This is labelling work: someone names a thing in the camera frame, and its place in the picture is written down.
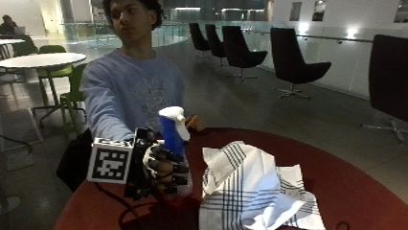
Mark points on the blue spray bottle white head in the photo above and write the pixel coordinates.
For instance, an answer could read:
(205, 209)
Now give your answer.
(172, 135)

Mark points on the white cube with black markers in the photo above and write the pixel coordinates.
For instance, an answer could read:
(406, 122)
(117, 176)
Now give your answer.
(109, 161)

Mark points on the white cloth with dark stripes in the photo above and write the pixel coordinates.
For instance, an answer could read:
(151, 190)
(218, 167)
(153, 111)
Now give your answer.
(246, 188)

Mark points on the black seat backrest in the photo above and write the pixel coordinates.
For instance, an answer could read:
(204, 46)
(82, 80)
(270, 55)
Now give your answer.
(75, 163)

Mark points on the person in blue sweater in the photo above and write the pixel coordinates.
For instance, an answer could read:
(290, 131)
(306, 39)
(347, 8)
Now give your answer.
(128, 83)

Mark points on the black swivel chair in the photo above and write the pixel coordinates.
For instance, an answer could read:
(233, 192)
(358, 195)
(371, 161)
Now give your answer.
(291, 57)
(214, 40)
(389, 76)
(238, 46)
(198, 36)

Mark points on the glass balustrade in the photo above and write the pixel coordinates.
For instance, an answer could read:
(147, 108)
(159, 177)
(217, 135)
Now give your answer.
(171, 33)

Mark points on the large round white table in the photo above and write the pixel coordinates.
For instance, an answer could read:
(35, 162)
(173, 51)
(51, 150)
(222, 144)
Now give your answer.
(43, 59)

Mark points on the metal handrail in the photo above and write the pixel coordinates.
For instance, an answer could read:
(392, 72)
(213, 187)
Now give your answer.
(323, 37)

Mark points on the small round white table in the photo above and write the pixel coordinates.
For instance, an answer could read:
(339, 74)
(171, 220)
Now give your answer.
(8, 41)

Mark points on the grey laptop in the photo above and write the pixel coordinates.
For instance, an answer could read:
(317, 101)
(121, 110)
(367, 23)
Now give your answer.
(19, 30)

